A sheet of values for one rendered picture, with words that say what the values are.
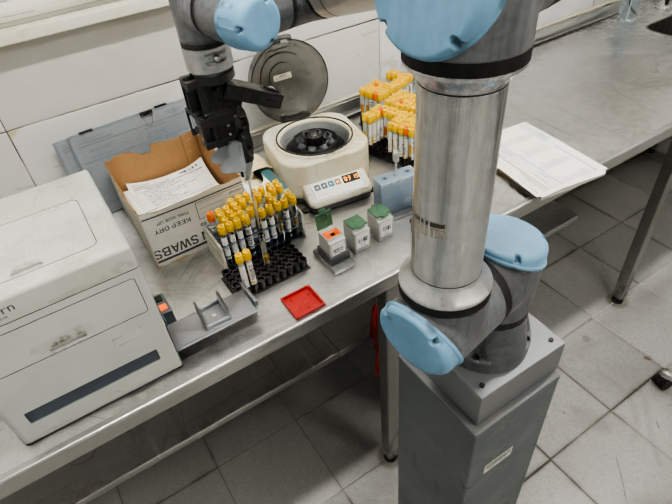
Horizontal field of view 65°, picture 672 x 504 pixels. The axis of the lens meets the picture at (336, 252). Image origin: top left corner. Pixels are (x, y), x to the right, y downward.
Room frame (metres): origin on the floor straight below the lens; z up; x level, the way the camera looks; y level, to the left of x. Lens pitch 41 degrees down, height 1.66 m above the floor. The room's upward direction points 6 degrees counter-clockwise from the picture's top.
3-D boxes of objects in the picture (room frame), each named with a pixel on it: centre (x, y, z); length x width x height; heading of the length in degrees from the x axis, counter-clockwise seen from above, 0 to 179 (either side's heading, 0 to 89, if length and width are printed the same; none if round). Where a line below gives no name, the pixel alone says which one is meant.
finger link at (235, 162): (0.82, 0.16, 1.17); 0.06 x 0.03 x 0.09; 119
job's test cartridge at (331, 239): (0.87, 0.01, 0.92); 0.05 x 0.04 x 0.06; 30
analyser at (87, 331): (0.67, 0.48, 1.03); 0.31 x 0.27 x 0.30; 119
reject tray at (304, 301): (0.75, 0.08, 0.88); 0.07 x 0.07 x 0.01; 29
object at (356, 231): (0.91, -0.05, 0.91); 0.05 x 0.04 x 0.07; 29
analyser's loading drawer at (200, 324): (0.69, 0.26, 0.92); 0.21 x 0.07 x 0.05; 119
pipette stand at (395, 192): (1.03, -0.16, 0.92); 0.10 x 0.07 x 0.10; 111
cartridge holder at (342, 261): (0.87, 0.01, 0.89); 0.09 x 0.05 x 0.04; 30
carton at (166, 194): (1.08, 0.37, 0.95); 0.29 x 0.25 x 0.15; 29
